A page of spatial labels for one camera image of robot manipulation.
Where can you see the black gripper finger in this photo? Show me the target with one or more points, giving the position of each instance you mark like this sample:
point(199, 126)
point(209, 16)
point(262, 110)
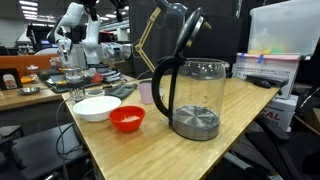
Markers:
point(91, 9)
point(119, 8)

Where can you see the white rice heap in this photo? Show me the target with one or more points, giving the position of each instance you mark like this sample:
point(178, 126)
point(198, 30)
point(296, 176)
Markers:
point(130, 118)

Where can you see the orange plastic bowl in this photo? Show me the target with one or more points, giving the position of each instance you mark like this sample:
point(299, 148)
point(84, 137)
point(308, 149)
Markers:
point(126, 126)

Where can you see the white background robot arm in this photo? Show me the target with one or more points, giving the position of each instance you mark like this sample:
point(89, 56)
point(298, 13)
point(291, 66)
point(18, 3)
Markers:
point(65, 45)

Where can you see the white bowl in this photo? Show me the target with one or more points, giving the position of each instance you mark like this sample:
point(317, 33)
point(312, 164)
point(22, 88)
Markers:
point(96, 108)

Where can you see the clear plastic box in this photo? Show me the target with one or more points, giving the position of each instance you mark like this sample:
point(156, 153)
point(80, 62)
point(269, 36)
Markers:
point(115, 51)

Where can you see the yellow desk lamp grey head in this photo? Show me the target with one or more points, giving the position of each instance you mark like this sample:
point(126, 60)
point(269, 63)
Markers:
point(173, 11)

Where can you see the stacked striped dishes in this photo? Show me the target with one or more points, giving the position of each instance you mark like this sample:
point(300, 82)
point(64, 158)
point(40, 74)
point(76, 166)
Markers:
point(111, 76)

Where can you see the red round object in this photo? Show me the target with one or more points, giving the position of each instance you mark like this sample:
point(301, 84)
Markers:
point(97, 78)

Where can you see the grey cloth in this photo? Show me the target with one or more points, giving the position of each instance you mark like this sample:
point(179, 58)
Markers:
point(121, 90)

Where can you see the small white round dish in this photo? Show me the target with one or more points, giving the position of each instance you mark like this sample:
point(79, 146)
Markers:
point(95, 92)

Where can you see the glass jar black holder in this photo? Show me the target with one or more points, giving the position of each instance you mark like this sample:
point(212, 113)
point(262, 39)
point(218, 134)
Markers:
point(76, 91)

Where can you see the black tray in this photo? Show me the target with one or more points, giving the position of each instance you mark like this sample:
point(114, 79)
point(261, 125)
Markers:
point(60, 87)

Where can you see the small glass jar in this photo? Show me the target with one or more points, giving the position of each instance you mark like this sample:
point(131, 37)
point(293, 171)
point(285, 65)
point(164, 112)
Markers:
point(32, 70)

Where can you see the orange divider panel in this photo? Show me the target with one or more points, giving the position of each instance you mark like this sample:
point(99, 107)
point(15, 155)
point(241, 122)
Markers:
point(20, 61)

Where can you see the pink plastic cup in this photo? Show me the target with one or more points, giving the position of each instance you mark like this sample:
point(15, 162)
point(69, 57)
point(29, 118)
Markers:
point(146, 93)

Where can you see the small metal dish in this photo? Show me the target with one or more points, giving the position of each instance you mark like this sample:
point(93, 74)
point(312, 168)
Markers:
point(29, 90)

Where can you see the black partition panel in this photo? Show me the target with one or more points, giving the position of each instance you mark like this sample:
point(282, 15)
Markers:
point(220, 40)

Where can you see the glass electric kettle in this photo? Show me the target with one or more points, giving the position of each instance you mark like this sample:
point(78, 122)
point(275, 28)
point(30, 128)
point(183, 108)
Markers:
point(196, 123)

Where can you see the black padded seat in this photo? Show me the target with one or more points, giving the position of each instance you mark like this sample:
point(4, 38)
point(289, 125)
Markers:
point(40, 150)

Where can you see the white cardboard moving box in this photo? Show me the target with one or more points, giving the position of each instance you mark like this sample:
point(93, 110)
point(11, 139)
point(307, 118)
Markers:
point(266, 68)

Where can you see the clear plastic storage bin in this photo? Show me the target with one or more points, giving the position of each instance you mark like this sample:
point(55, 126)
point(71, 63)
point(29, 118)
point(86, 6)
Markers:
point(283, 30)

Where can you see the white box red letters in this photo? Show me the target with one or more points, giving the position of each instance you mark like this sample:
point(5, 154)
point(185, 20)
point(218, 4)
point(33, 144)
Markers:
point(280, 113)

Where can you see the black office chair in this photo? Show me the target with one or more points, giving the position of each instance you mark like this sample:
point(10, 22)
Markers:
point(286, 153)

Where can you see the black picture frame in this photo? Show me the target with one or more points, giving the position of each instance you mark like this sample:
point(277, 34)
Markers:
point(10, 81)

